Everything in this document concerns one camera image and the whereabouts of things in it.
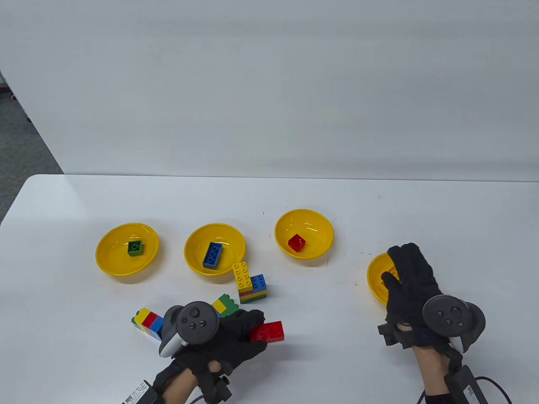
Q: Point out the person's right hand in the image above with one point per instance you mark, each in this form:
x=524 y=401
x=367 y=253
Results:
x=410 y=290

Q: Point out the person's left hand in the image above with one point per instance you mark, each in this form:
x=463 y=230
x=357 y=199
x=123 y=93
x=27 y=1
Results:
x=227 y=341

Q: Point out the large multicolour toy brick block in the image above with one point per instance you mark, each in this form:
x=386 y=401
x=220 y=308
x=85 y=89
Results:
x=225 y=305

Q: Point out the grey handheld controller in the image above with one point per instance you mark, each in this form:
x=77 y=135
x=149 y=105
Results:
x=193 y=322
x=446 y=315

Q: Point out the red long toy brick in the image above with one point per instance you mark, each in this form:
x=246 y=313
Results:
x=271 y=331

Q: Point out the stepped multicolour toy brick stack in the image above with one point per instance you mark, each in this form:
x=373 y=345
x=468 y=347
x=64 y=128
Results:
x=252 y=290

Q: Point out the small multicolour toy brick stack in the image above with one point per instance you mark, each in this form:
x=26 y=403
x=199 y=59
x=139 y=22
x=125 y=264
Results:
x=145 y=320

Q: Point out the blue long toy brick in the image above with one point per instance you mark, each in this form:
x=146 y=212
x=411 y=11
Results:
x=212 y=256

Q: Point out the red small toy brick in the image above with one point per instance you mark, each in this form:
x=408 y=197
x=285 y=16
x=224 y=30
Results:
x=297 y=243

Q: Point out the green small toy brick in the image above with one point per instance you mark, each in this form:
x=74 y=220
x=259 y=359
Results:
x=135 y=248

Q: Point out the person's right forearm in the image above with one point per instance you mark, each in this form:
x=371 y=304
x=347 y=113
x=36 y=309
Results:
x=431 y=370

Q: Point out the person's left forearm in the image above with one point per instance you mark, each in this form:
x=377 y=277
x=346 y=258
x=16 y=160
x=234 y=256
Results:
x=181 y=393

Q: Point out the yellow plastic bowl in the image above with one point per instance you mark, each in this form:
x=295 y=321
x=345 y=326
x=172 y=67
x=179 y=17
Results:
x=313 y=227
x=109 y=252
x=196 y=252
x=374 y=282

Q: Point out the black wrist sensor box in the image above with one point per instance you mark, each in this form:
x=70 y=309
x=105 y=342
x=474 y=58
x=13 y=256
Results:
x=467 y=389
x=141 y=395

